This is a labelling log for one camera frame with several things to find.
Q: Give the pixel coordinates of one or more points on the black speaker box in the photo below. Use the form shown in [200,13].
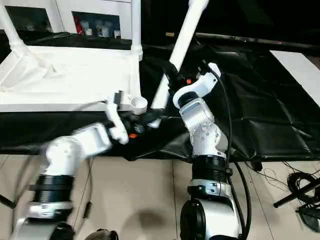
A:
[162,17]

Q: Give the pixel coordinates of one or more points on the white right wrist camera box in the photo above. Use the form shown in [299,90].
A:
[205,82]

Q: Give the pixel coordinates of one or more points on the white glass-door cabinet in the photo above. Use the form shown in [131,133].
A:
[62,7]

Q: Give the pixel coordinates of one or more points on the red packet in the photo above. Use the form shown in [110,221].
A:
[79,27]

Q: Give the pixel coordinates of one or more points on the black plastic mat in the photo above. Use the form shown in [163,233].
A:
[262,112]

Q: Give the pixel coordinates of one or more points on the white plastic table leg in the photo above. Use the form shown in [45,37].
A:
[136,25]
[11,30]
[185,37]

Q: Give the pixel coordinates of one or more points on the white mug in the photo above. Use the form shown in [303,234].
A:
[117,33]

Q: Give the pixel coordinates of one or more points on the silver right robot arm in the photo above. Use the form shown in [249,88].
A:
[202,125]

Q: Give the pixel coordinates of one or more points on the black tripod foot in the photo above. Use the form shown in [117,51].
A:
[310,217]

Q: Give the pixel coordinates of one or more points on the white plastic table top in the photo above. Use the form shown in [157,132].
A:
[75,75]

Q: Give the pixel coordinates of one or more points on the black television edge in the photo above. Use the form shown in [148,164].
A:
[262,41]

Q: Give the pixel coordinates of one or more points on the black metal stand leg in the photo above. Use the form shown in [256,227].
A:
[295,195]
[7,201]

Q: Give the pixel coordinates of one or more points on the white flat board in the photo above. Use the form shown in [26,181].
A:
[300,70]

